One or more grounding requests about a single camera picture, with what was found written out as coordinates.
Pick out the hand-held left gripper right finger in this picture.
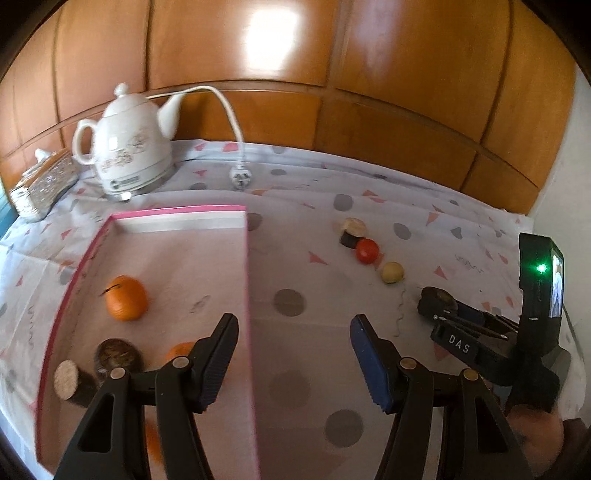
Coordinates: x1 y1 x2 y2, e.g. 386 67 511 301
349 314 532 480

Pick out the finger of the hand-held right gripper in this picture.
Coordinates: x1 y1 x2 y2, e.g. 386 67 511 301
454 299 522 340
418 295 520 386

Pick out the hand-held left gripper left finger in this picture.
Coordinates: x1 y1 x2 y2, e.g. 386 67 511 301
54 313 240 480

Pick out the orange tangerine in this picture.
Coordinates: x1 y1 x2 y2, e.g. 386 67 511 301
104 275 149 322
164 340 197 365

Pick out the dark round root vegetable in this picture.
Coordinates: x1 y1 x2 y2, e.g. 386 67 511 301
421 286 459 310
95 338 143 377

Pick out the orange carrot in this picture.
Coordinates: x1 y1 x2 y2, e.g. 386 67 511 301
144 418 163 463

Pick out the pink-edged white tray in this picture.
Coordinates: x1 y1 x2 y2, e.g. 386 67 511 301
34 205 258 476

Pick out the large dark sugarcane piece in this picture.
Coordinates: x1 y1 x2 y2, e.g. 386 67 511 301
53 360 100 409

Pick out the person's right forearm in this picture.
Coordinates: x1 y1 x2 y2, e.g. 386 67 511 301
558 415 591 467

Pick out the person's right hand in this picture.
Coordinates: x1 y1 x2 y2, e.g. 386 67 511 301
505 408 565 462

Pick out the small tan round fruit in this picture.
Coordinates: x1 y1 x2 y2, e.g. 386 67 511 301
381 261 406 284

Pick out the red tomato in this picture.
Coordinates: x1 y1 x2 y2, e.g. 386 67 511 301
355 237 380 265

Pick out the printed white tablecloth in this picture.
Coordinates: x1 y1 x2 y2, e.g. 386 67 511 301
0 138 573 480

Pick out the white ceramic electric kettle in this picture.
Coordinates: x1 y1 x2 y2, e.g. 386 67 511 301
73 83 182 203

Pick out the woven tissue box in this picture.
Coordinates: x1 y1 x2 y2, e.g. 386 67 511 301
9 148 79 223

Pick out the wooden wardrobe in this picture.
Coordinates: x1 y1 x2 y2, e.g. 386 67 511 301
0 0 578 215

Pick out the white power cord with plug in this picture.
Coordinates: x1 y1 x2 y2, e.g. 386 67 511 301
147 85 254 192

